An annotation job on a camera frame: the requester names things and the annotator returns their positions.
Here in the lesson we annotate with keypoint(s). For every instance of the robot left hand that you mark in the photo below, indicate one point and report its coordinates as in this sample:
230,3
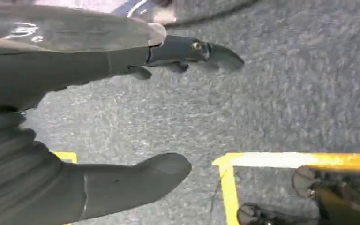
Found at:
59,62

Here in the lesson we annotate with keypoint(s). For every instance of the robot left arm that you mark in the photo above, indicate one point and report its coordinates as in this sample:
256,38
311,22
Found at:
12,174

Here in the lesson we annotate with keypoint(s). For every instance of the yellow tape square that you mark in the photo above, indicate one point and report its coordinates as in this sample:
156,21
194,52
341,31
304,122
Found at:
66,156
260,160

